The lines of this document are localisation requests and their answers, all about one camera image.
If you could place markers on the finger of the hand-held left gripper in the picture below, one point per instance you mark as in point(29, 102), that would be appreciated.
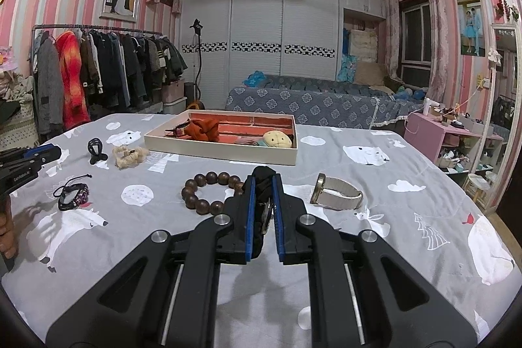
point(43, 152)

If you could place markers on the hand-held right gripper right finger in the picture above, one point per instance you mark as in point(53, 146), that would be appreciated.
point(330, 270)

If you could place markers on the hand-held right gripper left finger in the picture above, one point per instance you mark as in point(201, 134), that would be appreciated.
point(191, 270)

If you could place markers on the black hair claw clip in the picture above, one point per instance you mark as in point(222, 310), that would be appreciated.
point(96, 154)

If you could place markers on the beige fluffy scrunchie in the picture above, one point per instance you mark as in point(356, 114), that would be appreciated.
point(129, 157)

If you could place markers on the beige tray with red lining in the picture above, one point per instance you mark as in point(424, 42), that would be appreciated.
point(228, 154)

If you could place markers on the orange scrunchie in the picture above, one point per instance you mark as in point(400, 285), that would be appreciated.
point(202, 130)

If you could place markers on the pink hair clip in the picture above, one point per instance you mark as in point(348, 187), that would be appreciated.
point(248, 141)

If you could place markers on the yellow plush face hair clip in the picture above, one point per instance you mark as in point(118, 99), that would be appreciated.
point(277, 139)

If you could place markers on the person's left hand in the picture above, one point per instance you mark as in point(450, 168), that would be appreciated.
point(7, 229)

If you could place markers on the grey bear printed blanket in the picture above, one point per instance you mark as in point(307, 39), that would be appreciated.
point(134, 234)

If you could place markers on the pile of clothes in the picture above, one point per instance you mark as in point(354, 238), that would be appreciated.
point(14, 87)

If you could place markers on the row of hanging clothes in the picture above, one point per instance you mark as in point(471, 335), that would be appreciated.
point(122, 66)

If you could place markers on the metal clothes rack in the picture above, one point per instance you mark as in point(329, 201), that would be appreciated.
point(102, 29)

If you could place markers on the stacked plastic storage bins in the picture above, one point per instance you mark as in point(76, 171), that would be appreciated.
point(174, 95)

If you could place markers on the pink shelf table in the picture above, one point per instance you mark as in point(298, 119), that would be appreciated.
point(424, 132)

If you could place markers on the bed with blue patterned cover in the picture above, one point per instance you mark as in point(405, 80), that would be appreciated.
point(318, 103)

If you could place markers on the small white stool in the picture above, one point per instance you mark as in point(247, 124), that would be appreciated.
point(477, 181)

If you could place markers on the standing garment steamer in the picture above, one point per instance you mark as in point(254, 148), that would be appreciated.
point(198, 66)

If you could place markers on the white hair dryer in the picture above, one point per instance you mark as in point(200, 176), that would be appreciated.
point(430, 105)

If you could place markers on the blue plush toy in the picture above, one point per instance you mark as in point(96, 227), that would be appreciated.
point(255, 79)

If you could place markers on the stack of bedding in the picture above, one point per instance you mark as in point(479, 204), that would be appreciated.
point(363, 54)

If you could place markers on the white framed standing mirror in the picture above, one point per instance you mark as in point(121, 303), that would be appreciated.
point(503, 115)

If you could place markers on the pink floral curtain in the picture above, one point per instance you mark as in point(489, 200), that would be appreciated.
point(436, 34)
point(392, 34)

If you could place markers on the white sliding door wardrobe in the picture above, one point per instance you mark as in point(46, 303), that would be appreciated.
point(265, 13)

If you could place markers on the couple photo wall poster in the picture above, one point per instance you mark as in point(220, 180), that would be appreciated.
point(471, 26)

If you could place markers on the red flower wall decoration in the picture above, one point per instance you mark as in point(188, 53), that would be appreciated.
point(505, 7)

